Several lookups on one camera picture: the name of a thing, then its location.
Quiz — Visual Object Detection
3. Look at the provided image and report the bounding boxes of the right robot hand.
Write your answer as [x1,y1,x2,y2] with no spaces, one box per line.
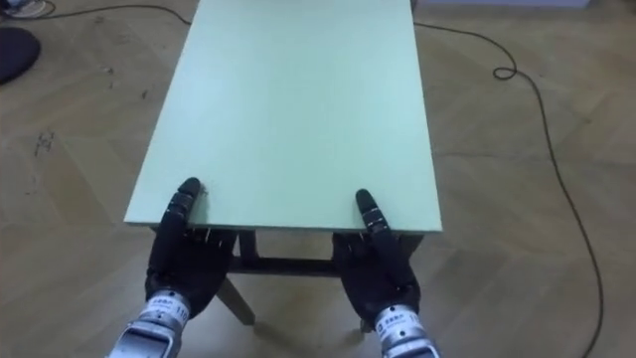
[331,188,422,333]

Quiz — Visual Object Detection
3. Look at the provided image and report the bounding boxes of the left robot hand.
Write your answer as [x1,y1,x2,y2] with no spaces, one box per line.
[144,177,239,320]

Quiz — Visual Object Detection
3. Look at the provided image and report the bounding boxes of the pale green wooden table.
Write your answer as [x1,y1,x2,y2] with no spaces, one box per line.
[123,0,443,334]

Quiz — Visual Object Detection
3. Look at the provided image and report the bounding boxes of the dark round floor cushion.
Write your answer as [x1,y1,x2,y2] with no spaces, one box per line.
[0,26,42,86]

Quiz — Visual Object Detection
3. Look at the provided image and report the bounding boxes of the white shoe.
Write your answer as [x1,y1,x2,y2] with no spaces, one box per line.
[3,0,48,19]

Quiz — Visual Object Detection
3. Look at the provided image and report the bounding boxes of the black floor cable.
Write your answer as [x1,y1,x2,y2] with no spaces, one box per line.
[0,3,605,358]

